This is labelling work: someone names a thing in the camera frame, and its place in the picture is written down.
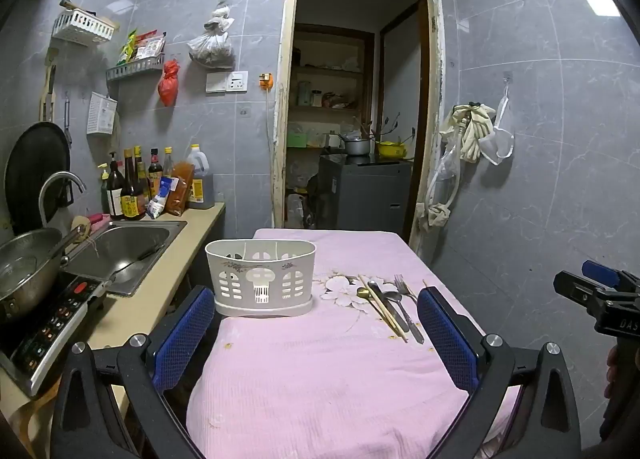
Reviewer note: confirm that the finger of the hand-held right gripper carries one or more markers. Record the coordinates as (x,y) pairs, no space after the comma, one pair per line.
(602,273)
(575,289)

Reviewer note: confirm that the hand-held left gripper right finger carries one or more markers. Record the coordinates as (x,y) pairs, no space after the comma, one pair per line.
(447,334)

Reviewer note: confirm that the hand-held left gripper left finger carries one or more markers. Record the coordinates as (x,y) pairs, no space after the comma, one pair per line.
(182,334)

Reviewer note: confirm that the silver spoon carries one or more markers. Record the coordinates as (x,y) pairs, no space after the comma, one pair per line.
(393,296)
(400,316)

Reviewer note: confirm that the silver fork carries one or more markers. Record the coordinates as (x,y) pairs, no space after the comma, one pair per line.
(401,285)

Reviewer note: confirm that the gold spoon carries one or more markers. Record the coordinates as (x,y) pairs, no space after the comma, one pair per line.
(363,293)

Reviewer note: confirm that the white utensil holder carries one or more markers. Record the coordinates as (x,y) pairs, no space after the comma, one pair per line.
(260,274)

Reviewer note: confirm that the person's right hand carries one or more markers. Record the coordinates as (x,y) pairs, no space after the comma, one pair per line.
(613,371)

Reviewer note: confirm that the beige kitchen counter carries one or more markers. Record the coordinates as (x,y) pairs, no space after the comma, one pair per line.
(150,309)

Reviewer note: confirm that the steel sink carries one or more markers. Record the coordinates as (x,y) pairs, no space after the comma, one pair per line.
(125,249)

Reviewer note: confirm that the cream rag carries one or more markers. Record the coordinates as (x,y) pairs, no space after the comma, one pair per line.
(438,215)

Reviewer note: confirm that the induction cooker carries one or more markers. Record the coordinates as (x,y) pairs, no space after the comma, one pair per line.
(55,324)

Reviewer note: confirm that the pink floral cloth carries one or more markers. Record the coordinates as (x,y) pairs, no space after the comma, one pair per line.
(320,379)

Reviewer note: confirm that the blue white packet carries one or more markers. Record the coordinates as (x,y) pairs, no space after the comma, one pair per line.
(160,199)

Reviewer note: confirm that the pink sponge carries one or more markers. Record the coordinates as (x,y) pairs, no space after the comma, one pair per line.
(100,220)

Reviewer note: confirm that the orange packet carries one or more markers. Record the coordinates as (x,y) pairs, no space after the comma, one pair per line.
(181,189)

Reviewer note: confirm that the beige twine roll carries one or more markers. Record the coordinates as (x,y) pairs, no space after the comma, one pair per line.
(81,227)

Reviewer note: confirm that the dark bottle yellow cap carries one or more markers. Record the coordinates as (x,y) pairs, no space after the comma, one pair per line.
(132,194)

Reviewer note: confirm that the cooking oil jug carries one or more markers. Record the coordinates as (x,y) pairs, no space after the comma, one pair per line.
(202,179)

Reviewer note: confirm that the green pump bottle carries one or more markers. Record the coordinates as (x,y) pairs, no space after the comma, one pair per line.
(105,194)

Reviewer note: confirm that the grey cabinet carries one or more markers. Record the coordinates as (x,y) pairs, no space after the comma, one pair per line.
(365,194)

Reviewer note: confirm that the dark bottle red cap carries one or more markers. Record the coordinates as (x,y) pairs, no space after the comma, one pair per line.
(155,171)

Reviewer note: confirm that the hanging white bag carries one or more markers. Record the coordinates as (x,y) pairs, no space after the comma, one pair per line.
(504,139)

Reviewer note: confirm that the white sack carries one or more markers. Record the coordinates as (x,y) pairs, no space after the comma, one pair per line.
(296,211)

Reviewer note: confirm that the steel wok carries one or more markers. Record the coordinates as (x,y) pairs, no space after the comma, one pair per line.
(25,269)

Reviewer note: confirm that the slim bottle yellow cap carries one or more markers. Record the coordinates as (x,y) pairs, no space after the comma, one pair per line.
(168,164)

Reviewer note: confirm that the cream rubber gloves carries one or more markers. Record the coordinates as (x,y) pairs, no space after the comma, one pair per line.
(472,131)

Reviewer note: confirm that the steel faucet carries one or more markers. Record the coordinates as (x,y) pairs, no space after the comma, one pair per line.
(50,186)

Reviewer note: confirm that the steel pot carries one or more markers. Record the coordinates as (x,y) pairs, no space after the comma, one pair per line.
(356,146)

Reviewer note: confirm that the dry plant twigs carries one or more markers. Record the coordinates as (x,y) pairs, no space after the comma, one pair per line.
(380,129)

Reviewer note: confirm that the black pan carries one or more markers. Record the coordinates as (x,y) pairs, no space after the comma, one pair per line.
(30,174)

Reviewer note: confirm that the green box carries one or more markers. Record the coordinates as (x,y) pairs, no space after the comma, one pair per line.
(297,139)

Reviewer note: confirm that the white hanging basket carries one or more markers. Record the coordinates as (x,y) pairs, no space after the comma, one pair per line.
(101,114)

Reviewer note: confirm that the hanging metal ladle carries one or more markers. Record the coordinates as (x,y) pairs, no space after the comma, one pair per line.
(67,119)

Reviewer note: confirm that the red plastic bag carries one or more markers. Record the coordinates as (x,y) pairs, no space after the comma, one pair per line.
(168,86)

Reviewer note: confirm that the hanging wooden tool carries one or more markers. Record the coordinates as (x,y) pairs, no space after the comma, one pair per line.
(48,89)

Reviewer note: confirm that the clear plastic bag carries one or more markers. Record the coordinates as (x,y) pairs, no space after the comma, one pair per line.
(212,49)

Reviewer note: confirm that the wooden shelf unit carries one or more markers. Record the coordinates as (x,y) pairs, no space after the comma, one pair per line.
(327,71)

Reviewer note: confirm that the yellow green packet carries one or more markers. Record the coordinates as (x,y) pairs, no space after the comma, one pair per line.
(127,49)

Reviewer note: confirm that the red white packet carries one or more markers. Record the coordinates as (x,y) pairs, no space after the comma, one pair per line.
(150,45)

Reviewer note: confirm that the white wall switch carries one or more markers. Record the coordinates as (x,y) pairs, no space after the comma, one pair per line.
(216,82)

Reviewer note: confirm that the white wall socket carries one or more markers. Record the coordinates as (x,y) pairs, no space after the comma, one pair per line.
(238,81)

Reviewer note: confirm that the white door frame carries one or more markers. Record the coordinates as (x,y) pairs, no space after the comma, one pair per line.
(281,89)

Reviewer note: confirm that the grey wall shelf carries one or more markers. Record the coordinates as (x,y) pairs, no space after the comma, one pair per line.
(135,69)

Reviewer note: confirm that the white wall basket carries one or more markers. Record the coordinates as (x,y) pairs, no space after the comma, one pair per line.
(82,28)

